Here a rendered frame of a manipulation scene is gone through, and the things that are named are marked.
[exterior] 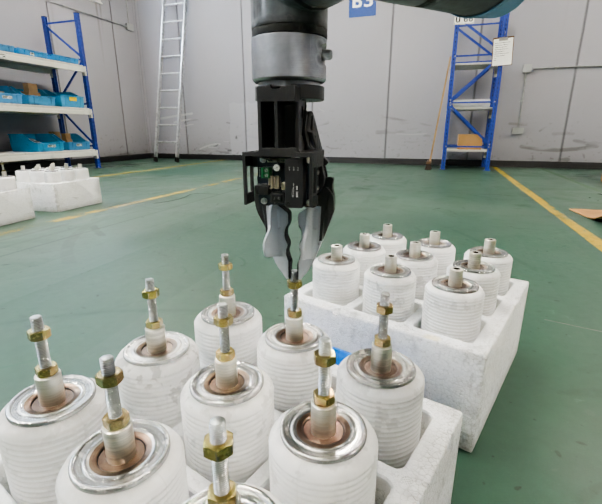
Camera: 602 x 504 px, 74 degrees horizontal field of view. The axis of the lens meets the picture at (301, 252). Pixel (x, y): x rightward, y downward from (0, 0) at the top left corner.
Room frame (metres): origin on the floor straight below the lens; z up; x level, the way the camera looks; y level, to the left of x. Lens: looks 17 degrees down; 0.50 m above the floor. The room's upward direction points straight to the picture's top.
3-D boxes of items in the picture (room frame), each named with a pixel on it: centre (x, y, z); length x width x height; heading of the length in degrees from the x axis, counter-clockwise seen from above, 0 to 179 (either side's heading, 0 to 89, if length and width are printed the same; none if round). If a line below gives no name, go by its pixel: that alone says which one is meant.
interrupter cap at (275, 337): (0.46, 0.01, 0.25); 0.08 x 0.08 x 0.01
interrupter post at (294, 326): (0.46, 0.01, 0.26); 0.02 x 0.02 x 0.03
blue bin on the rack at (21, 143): (5.20, 3.30, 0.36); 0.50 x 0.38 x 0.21; 70
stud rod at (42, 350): (0.33, 0.24, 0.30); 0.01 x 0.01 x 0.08
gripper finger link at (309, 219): (0.43, -0.01, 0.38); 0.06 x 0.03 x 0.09; 167
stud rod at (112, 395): (0.26, 0.15, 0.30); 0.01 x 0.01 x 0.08
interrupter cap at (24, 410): (0.33, 0.24, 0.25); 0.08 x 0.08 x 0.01
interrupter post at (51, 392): (0.33, 0.24, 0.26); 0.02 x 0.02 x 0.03
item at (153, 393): (0.43, 0.17, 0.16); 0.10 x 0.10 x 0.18
